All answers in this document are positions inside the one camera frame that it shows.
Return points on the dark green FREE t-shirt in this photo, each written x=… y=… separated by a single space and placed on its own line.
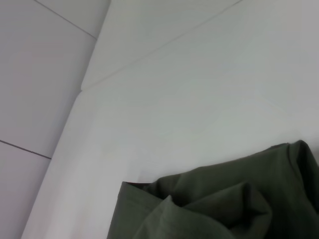
x=224 y=199

